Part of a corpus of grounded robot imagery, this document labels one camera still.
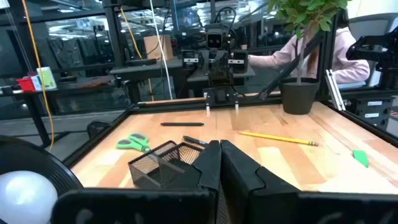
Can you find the grey desk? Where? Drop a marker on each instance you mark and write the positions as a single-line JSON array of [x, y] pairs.
[[146, 70]]

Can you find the black table frame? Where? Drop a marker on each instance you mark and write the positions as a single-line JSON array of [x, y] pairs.
[[174, 103]]

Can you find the red box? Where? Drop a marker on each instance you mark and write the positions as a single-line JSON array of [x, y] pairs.
[[26, 84]]

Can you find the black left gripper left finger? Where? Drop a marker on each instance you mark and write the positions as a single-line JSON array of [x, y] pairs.
[[140, 208]]

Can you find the person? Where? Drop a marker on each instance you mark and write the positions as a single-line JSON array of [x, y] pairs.
[[348, 59]]

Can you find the black mesh desk organizer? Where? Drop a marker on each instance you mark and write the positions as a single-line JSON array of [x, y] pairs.
[[155, 168]]

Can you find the green white box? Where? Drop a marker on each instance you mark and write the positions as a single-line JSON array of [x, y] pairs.
[[46, 77]]

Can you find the black pen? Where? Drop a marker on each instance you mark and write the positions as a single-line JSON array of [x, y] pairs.
[[194, 140]]

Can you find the black side desk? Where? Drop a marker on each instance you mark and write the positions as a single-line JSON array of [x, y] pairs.
[[37, 118]]

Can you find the green eraser block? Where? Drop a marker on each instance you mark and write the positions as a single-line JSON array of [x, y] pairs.
[[360, 158]]

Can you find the cardboard box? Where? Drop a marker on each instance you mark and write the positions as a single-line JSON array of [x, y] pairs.
[[158, 46]]

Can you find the green leafy plant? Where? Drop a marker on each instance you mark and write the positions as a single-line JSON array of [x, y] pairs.
[[306, 15]]

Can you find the black plant pot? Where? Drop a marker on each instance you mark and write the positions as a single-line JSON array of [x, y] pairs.
[[298, 96]]

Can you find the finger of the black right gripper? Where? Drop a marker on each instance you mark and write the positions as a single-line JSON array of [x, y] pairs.
[[214, 68], [225, 68]]

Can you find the black diagonal frame strut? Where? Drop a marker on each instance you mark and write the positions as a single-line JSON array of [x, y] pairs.
[[289, 70]]

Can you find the yellow pencil pink eraser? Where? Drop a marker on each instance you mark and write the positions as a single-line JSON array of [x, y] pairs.
[[280, 138]]

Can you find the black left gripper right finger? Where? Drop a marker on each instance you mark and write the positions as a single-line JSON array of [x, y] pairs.
[[280, 208]]

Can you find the black marker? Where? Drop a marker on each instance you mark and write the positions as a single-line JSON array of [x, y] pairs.
[[182, 124]]

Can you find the black round floor object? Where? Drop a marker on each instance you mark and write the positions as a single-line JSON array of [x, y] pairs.
[[98, 129]]

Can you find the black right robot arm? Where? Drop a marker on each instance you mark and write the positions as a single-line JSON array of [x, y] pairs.
[[221, 93]]

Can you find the grey office chair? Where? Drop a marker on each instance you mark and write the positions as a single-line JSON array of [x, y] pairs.
[[370, 26]]

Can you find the silver aluminium extrusion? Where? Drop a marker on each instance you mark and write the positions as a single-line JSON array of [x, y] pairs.
[[335, 90]]

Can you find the black box white labels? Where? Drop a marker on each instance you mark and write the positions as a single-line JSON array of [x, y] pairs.
[[370, 109]]

